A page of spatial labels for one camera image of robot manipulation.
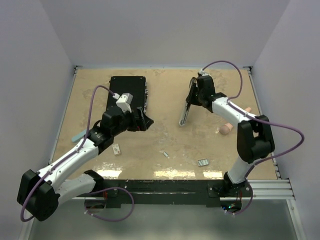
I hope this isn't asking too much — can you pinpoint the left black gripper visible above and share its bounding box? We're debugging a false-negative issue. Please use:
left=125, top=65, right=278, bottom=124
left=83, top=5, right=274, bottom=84
left=112, top=106, right=153, bottom=137

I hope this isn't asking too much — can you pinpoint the silver black stapler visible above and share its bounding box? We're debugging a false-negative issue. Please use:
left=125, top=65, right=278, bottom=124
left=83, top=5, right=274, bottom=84
left=178, top=82, right=197, bottom=127

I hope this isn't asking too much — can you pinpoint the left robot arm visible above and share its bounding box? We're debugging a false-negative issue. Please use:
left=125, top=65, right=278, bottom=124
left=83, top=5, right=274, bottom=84
left=17, top=106, right=154, bottom=222

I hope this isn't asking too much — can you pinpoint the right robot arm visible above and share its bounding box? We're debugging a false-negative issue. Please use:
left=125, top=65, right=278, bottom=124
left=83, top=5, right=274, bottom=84
left=179, top=74, right=275, bottom=197

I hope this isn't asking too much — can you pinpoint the black briefcase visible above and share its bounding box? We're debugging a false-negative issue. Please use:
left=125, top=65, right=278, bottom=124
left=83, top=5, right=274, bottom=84
left=104, top=75, right=149, bottom=118

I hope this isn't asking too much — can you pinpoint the small staple box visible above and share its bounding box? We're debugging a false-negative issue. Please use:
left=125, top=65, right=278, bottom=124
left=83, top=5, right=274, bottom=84
left=112, top=143, right=122, bottom=156

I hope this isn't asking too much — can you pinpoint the pink silicone cone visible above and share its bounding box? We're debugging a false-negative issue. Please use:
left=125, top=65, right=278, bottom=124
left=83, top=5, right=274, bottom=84
left=218, top=122, right=236, bottom=135

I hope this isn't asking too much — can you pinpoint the staple strips pack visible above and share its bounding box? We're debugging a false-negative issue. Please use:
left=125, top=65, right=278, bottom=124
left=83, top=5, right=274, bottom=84
left=197, top=158, right=210, bottom=167

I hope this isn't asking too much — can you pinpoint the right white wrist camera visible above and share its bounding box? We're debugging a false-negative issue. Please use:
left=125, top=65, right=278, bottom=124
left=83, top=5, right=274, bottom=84
left=197, top=70, right=209, bottom=77

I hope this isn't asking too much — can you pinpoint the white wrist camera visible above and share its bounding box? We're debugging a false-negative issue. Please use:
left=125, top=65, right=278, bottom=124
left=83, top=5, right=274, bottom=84
left=197, top=70, right=209, bottom=77
left=112, top=93, right=133, bottom=113

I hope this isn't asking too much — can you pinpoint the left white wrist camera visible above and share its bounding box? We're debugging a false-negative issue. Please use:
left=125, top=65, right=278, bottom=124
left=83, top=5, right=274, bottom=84
left=112, top=93, right=133, bottom=113

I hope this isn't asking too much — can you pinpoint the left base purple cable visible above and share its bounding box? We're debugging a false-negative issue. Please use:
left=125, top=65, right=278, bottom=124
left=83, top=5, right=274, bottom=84
left=84, top=186, right=135, bottom=222

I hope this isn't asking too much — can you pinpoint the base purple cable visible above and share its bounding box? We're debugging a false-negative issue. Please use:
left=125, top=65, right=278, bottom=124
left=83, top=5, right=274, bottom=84
left=224, top=192, right=253, bottom=216
left=84, top=186, right=135, bottom=222

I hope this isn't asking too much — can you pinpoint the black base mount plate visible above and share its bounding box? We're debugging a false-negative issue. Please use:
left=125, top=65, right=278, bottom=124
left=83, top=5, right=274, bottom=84
left=81, top=179, right=253, bottom=209

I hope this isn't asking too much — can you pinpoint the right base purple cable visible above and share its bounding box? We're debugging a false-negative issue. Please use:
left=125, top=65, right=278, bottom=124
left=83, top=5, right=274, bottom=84
left=224, top=192, right=253, bottom=216

